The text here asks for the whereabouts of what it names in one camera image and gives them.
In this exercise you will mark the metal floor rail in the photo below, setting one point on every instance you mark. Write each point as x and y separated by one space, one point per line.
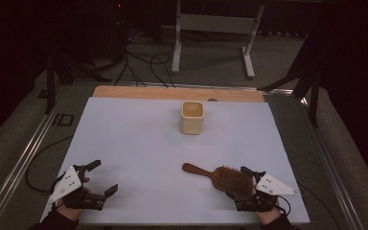
236 88
335 179
19 166

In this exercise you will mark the white table mat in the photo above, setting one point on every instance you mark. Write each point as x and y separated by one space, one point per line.
134 143

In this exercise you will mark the dark equipment rack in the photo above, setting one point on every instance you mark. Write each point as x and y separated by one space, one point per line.
108 28

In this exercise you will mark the brown wooden hairbrush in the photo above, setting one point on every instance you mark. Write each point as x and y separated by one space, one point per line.
227 180

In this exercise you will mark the beige square cup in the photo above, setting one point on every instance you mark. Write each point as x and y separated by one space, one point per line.
192 123

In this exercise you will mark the person's right hand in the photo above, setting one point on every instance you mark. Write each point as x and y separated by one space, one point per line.
268 216

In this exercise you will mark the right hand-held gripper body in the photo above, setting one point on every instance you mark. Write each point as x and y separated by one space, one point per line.
273 186

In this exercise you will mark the person's left hand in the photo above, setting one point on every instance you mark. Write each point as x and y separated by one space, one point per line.
67 213

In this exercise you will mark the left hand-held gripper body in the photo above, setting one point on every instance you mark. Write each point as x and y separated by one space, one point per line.
66 184

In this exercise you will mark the white metal stand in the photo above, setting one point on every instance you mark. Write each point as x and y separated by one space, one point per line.
215 24

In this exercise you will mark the black metal stand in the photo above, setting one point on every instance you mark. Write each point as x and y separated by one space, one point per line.
50 89
314 102

